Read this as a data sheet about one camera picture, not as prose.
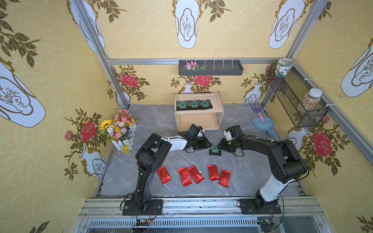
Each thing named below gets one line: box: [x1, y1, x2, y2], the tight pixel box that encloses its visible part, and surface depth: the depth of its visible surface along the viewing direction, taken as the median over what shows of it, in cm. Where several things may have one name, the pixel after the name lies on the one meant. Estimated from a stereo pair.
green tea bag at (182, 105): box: [176, 100, 189, 111], surface depth 94 cm
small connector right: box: [261, 219, 272, 226], surface depth 72 cm
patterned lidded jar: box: [274, 57, 295, 78], surface depth 87 cm
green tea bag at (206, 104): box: [200, 99, 214, 110], surface depth 94 cm
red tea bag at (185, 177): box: [177, 166, 193, 188], surface depth 84 cm
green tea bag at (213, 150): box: [208, 142, 222, 156], surface depth 97 cm
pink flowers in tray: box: [184, 60, 207, 71], surface depth 89 cm
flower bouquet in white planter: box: [99, 109, 137, 154], surface depth 90 cm
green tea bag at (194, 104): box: [187, 99, 202, 110], surface depth 94 cm
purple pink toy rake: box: [250, 102, 266, 124], surface depth 123 cm
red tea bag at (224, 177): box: [218, 168, 232, 189], surface depth 83 cm
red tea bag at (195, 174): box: [186, 165, 205, 185], surface depth 85 cm
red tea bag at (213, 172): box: [207, 164, 221, 182], surface depth 85 cm
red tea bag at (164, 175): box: [157, 165, 171, 185], surface depth 85 cm
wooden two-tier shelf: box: [174, 90, 225, 133], surface depth 97 cm
